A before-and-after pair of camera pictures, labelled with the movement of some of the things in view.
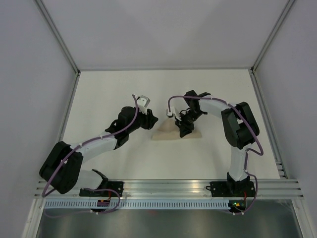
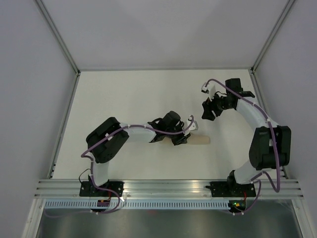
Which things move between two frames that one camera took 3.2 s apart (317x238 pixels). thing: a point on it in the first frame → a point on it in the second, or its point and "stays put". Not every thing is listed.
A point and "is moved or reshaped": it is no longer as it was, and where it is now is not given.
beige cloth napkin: [168, 130] is moved or reshaped
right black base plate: [238, 189] stays put
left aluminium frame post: [48, 19] stays put
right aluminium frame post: [286, 11] stays put
